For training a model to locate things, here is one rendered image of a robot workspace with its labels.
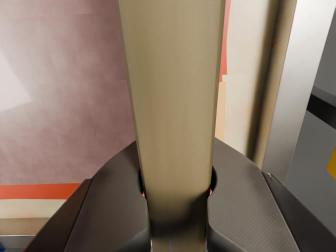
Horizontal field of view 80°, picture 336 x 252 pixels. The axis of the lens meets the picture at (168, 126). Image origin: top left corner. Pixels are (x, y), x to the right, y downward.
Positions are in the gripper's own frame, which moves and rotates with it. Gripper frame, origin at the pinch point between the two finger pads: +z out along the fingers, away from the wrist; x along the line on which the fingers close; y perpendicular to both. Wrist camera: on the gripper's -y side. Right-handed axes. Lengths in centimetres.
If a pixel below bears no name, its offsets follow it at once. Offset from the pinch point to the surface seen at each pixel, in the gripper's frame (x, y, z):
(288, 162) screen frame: 14.8, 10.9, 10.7
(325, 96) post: 32.2, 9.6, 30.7
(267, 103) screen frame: 11.4, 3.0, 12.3
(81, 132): -13.7, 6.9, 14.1
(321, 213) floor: 123, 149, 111
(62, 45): -12.8, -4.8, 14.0
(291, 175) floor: 87, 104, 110
